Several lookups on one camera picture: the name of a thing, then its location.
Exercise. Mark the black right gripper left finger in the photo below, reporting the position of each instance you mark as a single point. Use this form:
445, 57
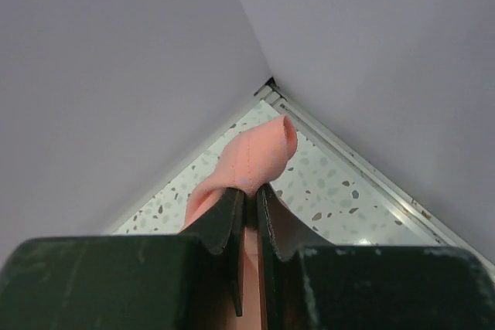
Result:
220, 264

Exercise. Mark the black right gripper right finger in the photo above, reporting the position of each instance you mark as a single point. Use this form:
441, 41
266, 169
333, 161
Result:
280, 234

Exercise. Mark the salmon pink t-shirt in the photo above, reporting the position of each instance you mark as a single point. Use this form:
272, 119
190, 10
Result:
253, 158

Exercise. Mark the aluminium table frame rail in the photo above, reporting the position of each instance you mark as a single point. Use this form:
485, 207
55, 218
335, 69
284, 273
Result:
328, 185

